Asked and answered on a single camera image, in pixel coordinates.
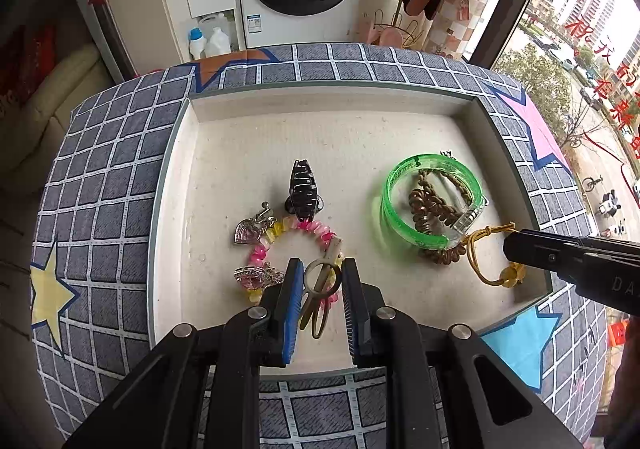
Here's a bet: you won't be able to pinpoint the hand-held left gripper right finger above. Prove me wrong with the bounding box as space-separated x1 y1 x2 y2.
341 256 586 449

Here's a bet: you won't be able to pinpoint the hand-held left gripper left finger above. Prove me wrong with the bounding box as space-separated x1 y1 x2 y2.
62 258 306 449

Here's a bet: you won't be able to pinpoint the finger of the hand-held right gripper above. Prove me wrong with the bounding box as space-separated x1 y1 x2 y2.
502 227 583 275

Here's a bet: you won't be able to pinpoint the yellow beaded hair tie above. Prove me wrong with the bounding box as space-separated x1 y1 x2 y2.
462 221 528 287

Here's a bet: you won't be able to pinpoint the pink rhinestone brooch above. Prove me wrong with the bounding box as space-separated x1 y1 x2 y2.
234 264 283 292

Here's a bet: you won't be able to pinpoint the small beige scissors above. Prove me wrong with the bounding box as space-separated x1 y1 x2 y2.
299 238 346 340

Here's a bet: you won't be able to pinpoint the silver heart pendant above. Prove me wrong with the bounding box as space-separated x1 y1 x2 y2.
232 201 276 247

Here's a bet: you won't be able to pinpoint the tan braided bracelet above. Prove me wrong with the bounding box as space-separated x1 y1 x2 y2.
417 169 476 210

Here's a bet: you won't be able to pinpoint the green translucent bangle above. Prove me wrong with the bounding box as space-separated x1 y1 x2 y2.
380 154 488 250

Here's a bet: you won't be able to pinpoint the black claw hair clip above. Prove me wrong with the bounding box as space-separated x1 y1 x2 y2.
284 159 323 222

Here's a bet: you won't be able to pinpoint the person's right forearm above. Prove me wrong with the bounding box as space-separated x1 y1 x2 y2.
605 319 640 449

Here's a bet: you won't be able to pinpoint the red window decals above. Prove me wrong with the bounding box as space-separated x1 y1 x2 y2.
565 14 640 140

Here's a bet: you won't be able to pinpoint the grey checked star cloth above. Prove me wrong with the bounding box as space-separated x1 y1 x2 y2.
30 43 608 449

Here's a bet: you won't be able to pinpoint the pink checked curtain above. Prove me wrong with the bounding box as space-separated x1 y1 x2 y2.
425 0 506 60

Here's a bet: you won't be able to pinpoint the pink stool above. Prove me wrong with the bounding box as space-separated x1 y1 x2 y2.
372 24 426 47

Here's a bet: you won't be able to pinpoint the white plastic jug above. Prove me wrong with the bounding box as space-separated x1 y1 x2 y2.
205 26 232 56

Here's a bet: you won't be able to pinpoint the white bottle blue cap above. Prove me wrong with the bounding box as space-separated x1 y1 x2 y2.
187 28 207 60

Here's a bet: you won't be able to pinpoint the cream sofa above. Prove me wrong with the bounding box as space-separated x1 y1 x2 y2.
0 44 111 180

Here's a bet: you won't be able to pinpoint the pink yellow beaded bracelet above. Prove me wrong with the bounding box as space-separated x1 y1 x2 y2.
244 216 346 305

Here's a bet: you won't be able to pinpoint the brown spiral hair tie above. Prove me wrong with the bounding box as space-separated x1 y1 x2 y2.
407 169 481 267

